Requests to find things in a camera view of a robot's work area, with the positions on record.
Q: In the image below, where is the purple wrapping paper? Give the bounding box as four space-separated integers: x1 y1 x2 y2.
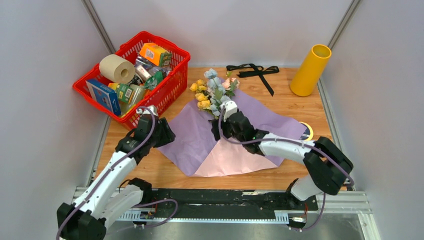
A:
159 90 306 177

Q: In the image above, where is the artificial flower bunch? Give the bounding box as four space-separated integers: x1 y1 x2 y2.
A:
189 68 240 119

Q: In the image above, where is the black ribbon gold lettering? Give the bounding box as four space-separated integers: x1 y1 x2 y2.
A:
226 63 280 97

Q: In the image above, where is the pink wrapping paper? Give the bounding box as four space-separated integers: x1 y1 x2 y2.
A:
194 140 283 177

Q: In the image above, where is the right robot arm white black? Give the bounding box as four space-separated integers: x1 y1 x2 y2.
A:
210 111 354 210

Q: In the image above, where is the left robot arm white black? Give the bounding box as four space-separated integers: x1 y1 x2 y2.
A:
56 109 176 240

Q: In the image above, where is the yellow cylindrical vase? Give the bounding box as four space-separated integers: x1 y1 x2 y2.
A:
289 44 332 97

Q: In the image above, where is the clear plastic bottle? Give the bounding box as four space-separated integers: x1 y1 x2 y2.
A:
119 84 146 116

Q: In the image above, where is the green snack bag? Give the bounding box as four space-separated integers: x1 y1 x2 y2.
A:
143 70 164 91

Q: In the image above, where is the green yellow packet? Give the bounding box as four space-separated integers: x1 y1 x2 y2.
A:
108 83 134 104

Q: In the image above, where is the red plastic shopping basket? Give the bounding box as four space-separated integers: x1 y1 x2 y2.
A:
72 31 191 130

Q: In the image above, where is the silver wrapped package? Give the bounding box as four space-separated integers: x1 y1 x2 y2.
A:
134 56 172 83

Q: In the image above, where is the blue box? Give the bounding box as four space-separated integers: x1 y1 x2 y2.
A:
86 78 122 117

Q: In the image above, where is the yellow tape roll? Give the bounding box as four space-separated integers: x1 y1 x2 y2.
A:
299 121 314 141

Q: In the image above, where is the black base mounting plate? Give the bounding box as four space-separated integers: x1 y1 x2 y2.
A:
142 188 318 220

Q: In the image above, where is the orange green box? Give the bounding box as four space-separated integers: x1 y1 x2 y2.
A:
139 42 172 67

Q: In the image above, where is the brown toilet paper roll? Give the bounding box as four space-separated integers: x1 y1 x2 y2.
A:
99 54 135 84

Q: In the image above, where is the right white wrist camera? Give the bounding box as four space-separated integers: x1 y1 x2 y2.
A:
220 100 238 122

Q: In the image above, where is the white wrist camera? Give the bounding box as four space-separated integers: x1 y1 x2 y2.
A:
220 100 238 122
135 105 159 117

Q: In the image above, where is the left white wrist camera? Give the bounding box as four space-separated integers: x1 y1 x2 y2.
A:
135 105 159 117

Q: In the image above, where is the aluminium frame rail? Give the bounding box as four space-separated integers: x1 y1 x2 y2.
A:
72 187 372 225

